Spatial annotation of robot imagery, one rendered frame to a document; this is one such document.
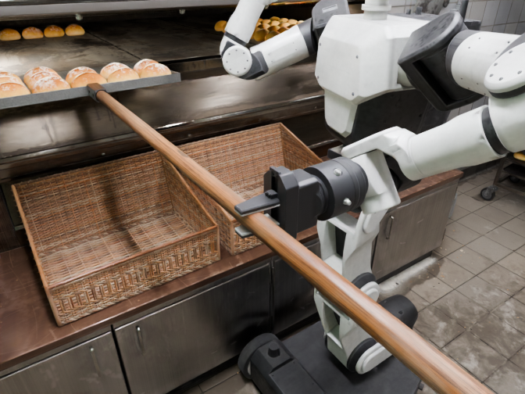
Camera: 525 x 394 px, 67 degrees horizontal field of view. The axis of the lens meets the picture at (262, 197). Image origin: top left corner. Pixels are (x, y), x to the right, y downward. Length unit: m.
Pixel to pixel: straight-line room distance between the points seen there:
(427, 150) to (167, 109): 1.25
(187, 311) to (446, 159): 1.08
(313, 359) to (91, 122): 1.24
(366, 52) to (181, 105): 1.00
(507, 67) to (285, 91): 1.47
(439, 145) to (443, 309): 1.74
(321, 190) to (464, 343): 1.65
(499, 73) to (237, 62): 0.71
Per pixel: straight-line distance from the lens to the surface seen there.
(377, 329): 0.41
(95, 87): 1.23
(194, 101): 1.73
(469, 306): 2.36
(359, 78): 0.89
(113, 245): 1.62
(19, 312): 1.48
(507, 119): 0.56
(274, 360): 1.63
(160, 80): 1.35
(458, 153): 0.59
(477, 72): 0.69
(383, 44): 0.88
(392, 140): 0.63
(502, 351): 2.21
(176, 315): 1.45
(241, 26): 1.14
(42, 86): 1.28
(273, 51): 1.14
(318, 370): 1.67
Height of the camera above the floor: 1.50
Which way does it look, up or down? 30 degrees down
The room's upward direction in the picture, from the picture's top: straight up
